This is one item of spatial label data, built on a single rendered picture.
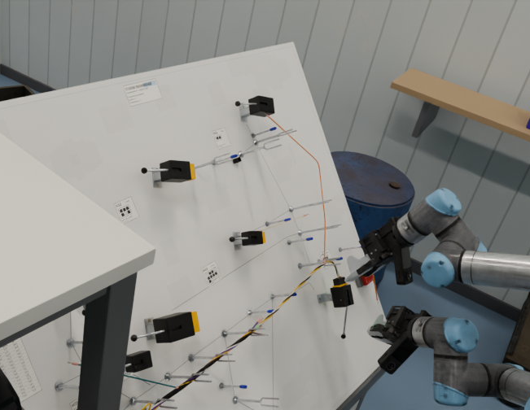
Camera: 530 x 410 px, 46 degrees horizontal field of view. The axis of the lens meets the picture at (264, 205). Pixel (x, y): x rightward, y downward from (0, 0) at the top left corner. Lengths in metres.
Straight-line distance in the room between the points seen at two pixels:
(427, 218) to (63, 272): 1.12
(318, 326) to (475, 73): 2.09
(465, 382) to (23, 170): 1.10
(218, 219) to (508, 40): 2.27
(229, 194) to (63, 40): 3.51
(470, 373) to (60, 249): 1.10
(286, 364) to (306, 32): 2.48
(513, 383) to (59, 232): 1.11
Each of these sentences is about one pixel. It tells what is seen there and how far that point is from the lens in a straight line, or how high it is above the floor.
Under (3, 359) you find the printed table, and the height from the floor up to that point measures 1.31.
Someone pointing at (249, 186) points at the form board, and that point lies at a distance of 1.66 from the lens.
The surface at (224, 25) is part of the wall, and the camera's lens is 4.08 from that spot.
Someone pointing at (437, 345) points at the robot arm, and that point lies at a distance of 1.52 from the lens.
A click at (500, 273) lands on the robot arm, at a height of 1.52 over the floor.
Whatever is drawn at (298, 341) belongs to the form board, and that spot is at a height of 1.05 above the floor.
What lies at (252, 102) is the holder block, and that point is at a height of 1.58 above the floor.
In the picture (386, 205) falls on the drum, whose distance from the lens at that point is 3.00.
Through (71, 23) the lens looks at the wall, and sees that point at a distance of 4.89.
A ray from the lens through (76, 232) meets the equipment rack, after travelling 0.64.
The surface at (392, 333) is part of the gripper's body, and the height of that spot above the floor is 1.20.
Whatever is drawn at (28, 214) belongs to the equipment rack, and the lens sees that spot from 0.66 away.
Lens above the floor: 2.23
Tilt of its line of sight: 32 degrees down
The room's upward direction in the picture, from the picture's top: 14 degrees clockwise
